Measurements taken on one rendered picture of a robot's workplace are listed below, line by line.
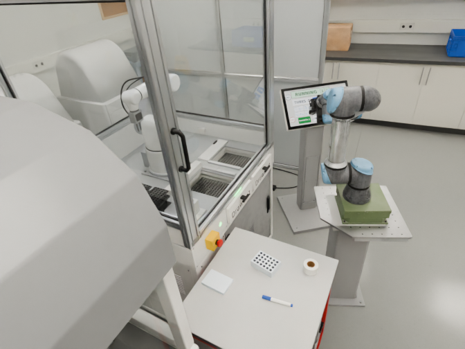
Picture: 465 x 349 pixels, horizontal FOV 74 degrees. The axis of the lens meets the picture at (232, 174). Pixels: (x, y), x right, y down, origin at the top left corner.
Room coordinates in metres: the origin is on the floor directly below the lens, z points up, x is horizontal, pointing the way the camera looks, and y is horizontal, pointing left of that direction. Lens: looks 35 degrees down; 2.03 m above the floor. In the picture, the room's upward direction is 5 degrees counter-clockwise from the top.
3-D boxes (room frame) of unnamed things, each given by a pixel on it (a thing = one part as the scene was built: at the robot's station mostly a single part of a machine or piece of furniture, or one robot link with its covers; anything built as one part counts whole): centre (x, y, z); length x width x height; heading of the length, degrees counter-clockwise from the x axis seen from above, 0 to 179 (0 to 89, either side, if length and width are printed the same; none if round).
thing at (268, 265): (0.99, -0.12, 0.78); 0.12 x 0.08 x 0.04; 47
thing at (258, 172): (1.64, -0.19, 0.87); 0.29 x 0.02 x 0.11; 149
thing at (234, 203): (1.37, -0.03, 0.87); 0.29 x 0.02 x 0.11; 149
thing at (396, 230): (1.33, -0.71, 0.70); 0.45 x 0.44 x 0.12; 82
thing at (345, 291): (1.34, -0.69, 0.38); 0.30 x 0.30 x 0.76; 82
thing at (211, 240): (1.08, 0.13, 0.88); 0.07 x 0.05 x 0.07; 149
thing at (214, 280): (0.92, 0.12, 0.77); 0.13 x 0.09 x 0.02; 55
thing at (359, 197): (1.34, -0.69, 0.91); 0.15 x 0.15 x 0.10
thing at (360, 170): (1.34, -0.68, 1.03); 0.13 x 0.12 x 0.14; 82
